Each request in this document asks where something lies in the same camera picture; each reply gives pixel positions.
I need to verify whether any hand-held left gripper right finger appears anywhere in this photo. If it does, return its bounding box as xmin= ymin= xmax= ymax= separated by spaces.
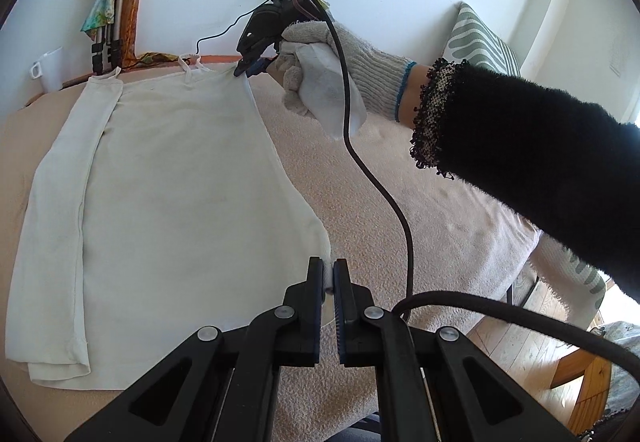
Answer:
xmin=333 ymin=258 xmax=578 ymax=442

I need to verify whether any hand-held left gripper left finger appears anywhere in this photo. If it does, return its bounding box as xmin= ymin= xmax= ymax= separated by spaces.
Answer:
xmin=65 ymin=257 xmax=324 ymax=442

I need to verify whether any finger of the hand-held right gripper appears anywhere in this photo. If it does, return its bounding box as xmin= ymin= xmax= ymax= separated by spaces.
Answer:
xmin=238 ymin=28 xmax=275 ymax=59
xmin=233 ymin=53 xmax=281 ymax=78

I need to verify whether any white camisole top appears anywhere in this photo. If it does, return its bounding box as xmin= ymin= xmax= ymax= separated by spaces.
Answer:
xmin=5 ymin=52 xmax=333 ymax=391

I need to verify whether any person's right hand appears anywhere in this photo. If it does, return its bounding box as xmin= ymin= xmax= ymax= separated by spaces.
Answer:
xmin=277 ymin=19 xmax=417 ymax=124

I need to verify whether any beige towel table cover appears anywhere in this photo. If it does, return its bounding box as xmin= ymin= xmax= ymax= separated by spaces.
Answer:
xmin=0 ymin=53 xmax=545 ymax=442

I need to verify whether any green white patterned cushion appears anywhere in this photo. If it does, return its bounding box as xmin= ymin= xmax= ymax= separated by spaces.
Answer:
xmin=442 ymin=2 xmax=522 ymax=78

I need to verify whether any white mug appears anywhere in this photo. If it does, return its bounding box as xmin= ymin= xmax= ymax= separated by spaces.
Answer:
xmin=30 ymin=47 xmax=65 ymax=94

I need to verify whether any green white fringed throw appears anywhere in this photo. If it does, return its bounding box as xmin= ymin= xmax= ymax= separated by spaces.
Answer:
xmin=529 ymin=231 xmax=609 ymax=329

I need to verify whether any wooden bench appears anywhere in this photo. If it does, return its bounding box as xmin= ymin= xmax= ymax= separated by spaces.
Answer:
xmin=549 ymin=346 xmax=615 ymax=394

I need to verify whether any thin black cable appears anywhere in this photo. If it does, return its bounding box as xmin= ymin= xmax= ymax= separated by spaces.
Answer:
xmin=195 ymin=9 xmax=263 ymax=59

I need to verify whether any thick black cable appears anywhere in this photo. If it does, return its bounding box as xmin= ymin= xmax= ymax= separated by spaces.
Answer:
xmin=300 ymin=0 xmax=640 ymax=375

